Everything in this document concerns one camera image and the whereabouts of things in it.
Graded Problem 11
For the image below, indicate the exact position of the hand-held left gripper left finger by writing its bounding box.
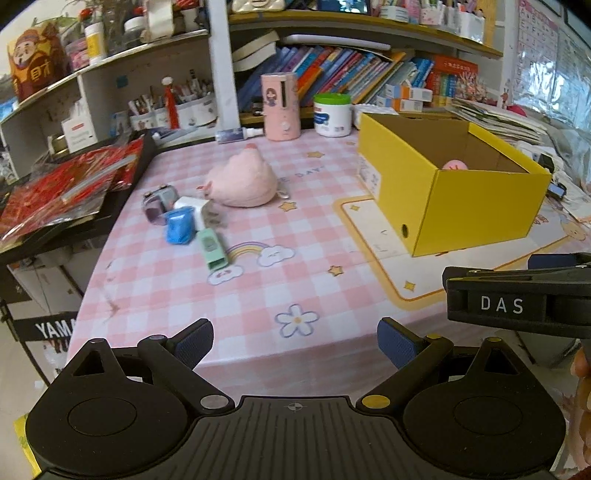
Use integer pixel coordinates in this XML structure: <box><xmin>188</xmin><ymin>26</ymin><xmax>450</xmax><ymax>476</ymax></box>
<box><xmin>65</xmin><ymin>318</ymin><xmax>236</xmax><ymax>416</ymax></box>

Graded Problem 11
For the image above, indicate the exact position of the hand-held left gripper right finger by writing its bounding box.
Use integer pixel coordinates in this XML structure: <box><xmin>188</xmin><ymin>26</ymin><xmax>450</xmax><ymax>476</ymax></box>
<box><xmin>355</xmin><ymin>318</ymin><xmax>532</xmax><ymax>413</ymax></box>

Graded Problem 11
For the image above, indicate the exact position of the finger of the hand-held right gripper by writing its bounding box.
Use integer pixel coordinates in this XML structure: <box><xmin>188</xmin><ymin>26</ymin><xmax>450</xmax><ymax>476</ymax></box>
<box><xmin>527</xmin><ymin>253</ymin><xmax>591</xmax><ymax>271</ymax></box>

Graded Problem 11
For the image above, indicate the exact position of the mint green stapler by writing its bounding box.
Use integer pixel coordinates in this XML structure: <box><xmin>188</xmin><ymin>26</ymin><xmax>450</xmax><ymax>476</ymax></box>
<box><xmin>196</xmin><ymin>227</ymin><xmax>230</xmax><ymax>271</ymax></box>

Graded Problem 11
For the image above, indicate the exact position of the yellow cardboard box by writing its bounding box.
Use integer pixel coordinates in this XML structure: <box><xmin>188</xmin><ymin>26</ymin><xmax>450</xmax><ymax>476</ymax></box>
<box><xmin>358</xmin><ymin>112</ymin><xmax>552</xmax><ymax>258</ymax></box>

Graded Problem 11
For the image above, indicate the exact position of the blue plastic toy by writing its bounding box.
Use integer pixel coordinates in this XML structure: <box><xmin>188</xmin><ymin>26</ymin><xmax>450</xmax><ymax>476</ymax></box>
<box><xmin>165</xmin><ymin>207</ymin><xmax>195</xmax><ymax>245</ymax></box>

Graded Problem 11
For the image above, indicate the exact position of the white charger plug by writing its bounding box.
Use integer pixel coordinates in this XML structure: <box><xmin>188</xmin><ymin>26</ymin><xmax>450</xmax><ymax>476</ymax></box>
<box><xmin>173</xmin><ymin>196</ymin><xmax>227</xmax><ymax>232</ymax></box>

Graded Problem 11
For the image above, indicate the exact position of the pink plush chicken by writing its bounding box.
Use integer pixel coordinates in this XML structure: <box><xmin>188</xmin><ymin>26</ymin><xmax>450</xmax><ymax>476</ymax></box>
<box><xmin>203</xmin><ymin>143</ymin><xmax>291</xmax><ymax>207</ymax></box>

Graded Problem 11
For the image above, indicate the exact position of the person's right hand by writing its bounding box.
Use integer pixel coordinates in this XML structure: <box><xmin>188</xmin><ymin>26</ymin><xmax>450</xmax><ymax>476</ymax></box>
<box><xmin>569</xmin><ymin>348</ymin><xmax>591</xmax><ymax>476</ymax></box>

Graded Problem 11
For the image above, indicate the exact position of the yellow bordered desk mat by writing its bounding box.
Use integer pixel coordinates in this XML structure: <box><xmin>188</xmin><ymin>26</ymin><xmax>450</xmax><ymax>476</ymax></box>
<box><xmin>333</xmin><ymin>194</ymin><xmax>591</xmax><ymax>315</ymax></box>

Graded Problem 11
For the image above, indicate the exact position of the pink checkered tablecloth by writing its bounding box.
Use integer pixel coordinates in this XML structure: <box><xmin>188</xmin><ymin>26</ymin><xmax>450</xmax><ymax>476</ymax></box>
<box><xmin>67</xmin><ymin>134</ymin><xmax>591</xmax><ymax>384</ymax></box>

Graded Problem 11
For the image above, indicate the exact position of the pile of papers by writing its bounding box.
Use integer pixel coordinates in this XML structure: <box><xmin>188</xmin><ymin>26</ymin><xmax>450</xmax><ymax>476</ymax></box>
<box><xmin>450</xmin><ymin>97</ymin><xmax>555</xmax><ymax>153</ymax></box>

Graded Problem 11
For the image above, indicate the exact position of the black keyboard stand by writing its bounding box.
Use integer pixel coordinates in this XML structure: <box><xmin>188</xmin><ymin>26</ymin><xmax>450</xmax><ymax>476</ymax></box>
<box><xmin>0</xmin><ymin>265</ymin><xmax>79</xmax><ymax>386</ymax></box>

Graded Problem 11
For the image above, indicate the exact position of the white cabinet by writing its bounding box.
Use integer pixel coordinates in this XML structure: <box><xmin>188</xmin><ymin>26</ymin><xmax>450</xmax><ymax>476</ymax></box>
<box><xmin>9</xmin><ymin>244</ymin><xmax>93</xmax><ymax>315</ymax></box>

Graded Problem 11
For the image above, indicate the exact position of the black electric keyboard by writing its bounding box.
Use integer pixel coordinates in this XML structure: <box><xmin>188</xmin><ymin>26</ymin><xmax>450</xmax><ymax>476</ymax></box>
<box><xmin>0</xmin><ymin>130</ymin><xmax>158</xmax><ymax>266</ymax></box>

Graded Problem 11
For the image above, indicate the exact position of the yellow plastic bag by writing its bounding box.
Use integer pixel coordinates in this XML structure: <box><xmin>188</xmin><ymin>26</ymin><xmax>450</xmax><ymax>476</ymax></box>
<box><xmin>14</xmin><ymin>413</ymin><xmax>42</xmax><ymax>476</ymax></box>

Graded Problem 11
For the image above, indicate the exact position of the pile of red packets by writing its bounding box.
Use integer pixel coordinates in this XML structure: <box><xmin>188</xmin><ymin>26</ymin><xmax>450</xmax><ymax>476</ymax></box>
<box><xmin>0</xmin><ymin>138</ymin><xmax>145</xmax><ymax>241</ymax></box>

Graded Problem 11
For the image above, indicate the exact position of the red boxed book set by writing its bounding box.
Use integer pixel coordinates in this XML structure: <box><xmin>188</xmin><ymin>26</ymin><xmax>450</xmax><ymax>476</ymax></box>
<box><xmin>427</xmin><ymin>55</ymin><xmax>478</xmax><ymax>109</ymax></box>

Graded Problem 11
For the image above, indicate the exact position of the small spray bottle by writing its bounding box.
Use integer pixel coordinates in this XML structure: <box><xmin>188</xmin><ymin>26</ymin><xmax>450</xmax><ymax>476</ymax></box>
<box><xmin>216</xmin><ymin>127</ymin><xmax>265</xmax><ymax>145</ymax></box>

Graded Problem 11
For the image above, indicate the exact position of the stack of small cartons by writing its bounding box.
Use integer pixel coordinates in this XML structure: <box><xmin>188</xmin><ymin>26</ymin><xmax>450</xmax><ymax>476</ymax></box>
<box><xmin>376</xmin><ymin>84</ymin><xmax>433</xmax><ymax>112</ymax></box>

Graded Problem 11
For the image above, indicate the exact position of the white pen holder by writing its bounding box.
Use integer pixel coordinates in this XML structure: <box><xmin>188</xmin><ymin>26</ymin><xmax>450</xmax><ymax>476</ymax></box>
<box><xmin>130</xmin><ymin>111</ymin><xmax>168</xmax><ymax>132</ymax></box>
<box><xmin>175</xmin><ymin>95</ymin><xmax>218</xmax><ymax>130</ymax></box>

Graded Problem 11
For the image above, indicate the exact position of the white jar green lid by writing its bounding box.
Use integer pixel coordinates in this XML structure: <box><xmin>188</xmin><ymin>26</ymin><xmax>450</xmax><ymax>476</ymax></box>
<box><xmin>313</xmin><ymin>93</ymin><xmax>352</xmax><ymax>138</ymax></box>

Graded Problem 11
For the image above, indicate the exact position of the red ornament pen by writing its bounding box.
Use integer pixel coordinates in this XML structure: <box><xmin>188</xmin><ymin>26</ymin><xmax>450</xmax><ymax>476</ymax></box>
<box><xmin>161</xmin><ymin>78</ymin><xmax>180</xmax><ymax>130</ymax></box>

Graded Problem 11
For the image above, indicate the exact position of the white tissue box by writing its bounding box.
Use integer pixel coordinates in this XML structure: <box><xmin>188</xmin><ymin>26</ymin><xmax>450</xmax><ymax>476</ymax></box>
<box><xmin>61</xmin><ymin>104</ymin><xmax>99</xmax><ymax>153</ymax></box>

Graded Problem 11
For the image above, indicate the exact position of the pink cartoon cylinder dispenser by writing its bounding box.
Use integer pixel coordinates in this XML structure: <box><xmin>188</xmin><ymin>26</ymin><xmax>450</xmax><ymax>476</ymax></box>
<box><xmin>261</xmin><ymin>72</ymin><xmax>302</xmax><ymax>141</ymax></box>

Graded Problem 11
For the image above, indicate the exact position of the white shelf unit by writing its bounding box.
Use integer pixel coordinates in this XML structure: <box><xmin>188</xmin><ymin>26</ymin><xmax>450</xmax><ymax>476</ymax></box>
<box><xmin>0</xmin><ymin>28</ymin><xmax>241</xmax><ymax>185</ymax></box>

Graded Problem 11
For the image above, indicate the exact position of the row of pastel pen holders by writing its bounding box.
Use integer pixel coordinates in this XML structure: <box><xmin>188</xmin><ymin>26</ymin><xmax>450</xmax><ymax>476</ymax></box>
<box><xmin>374</xmin><ymin>0</ymin><xmax>485</xmax><ymax>44</ymax></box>

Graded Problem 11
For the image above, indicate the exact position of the row of colourful books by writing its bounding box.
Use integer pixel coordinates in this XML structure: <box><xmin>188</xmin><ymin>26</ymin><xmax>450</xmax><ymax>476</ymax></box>
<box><xmin>238</xmin><ymin>45</ymin><xmax>432</xmax><ymax>109</ymax></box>

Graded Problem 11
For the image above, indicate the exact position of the stack of thick cream books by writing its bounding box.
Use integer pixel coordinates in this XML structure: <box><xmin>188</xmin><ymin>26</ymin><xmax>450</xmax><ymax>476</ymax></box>
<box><xmin>232</xmin><ymin>30</ymin><xmax>279</xmax><ymax>72</ymax></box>

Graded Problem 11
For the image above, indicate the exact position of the pink patterned packet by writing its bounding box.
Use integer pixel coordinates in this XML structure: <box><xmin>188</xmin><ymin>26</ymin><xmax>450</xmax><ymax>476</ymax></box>
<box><xmin>65</xmin><ymin>44</ymin><xmax>90</xmax><ymax>70</ymax></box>

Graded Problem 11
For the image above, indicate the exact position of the white bottle yellow label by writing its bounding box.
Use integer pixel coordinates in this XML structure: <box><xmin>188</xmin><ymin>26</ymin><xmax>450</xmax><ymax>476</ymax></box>
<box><xmin>84</xmin><ymin>22</ymin><xmax>108</xmax><ymax>65</ymax></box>

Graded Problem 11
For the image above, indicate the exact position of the dark glass jar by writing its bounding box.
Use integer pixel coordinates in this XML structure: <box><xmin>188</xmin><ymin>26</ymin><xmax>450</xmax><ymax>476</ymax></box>
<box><xmin>124</xmin><ymin>16</ymin><xmax>146</xmax><ymax>47</ymax></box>

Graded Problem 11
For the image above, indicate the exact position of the fortune god figure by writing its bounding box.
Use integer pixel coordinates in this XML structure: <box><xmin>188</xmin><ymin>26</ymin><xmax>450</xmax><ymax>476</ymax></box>
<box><xmin>7</xmin><ymin>22</ymin><xmax>70</xmax><ymax>103</ymax></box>

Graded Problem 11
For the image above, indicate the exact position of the black digital clock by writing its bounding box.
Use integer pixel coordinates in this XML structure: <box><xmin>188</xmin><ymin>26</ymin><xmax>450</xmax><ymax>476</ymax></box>
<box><xmin>330</xmin><ymin>0</ymin><xmax>372</xmax><ymax>14</ymax></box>

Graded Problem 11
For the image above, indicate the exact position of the cream quilted purse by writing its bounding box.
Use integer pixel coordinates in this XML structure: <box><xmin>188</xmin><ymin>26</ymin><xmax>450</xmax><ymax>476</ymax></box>
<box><xmin>231</xmin><ymin>0</ymin><xmax>287</xmax><ymax>12</ymax></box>

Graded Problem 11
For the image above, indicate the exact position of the wall poster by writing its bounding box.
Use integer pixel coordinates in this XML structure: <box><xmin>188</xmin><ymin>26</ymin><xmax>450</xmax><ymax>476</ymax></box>
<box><xmin>517</xmin><ymin>0</ymin><xmax>591</xmax><ymax>121</ymax></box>

